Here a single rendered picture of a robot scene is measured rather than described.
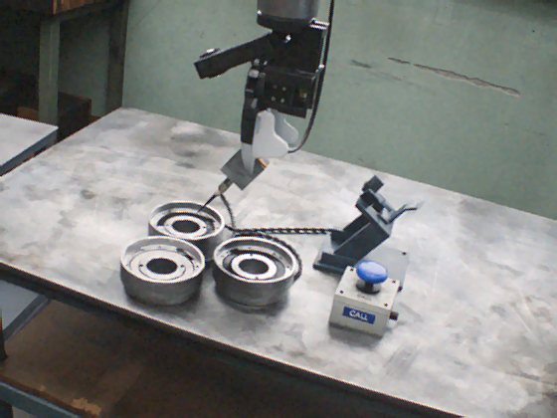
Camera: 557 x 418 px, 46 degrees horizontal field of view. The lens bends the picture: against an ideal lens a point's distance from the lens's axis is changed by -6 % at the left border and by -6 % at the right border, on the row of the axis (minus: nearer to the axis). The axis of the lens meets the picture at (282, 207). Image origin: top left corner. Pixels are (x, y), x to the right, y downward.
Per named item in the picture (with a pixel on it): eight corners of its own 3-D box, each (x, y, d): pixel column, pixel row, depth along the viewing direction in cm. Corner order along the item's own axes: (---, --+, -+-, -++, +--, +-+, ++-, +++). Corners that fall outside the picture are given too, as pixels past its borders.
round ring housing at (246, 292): (307, 295, 89) (312, 268, 88) (243, 318, 83) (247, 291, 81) (258, 256, 96) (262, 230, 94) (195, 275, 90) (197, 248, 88)
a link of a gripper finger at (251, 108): (248, 147, 85) (260, 78, 82) (237, 144, 85) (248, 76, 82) (259, 138, 89) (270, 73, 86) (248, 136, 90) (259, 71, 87)
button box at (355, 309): (327, 323, 84) (334, 291, 82) (341, 294, 91) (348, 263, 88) (390, 341, 83) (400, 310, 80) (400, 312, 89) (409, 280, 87)
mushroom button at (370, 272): (346, 304, 84) (354, 270, 82) (353, 288, 88) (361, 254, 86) (377, 313, 84) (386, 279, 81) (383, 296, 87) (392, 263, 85)
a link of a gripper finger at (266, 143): (278, 189, 87) (291, 118, 84) (234, 178, 88) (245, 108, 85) (284, 182, 90) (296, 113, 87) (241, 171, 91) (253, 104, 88)
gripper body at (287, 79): (303, 124, 84) (319, 29, 78) (237, 109, 85) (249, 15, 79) (317, 106, 90) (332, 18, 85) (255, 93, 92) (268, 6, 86)
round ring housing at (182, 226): (171, 272, 89) (172, 245, 87) (133, 234, 96) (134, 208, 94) (236, 254, 96) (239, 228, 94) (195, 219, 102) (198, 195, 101)
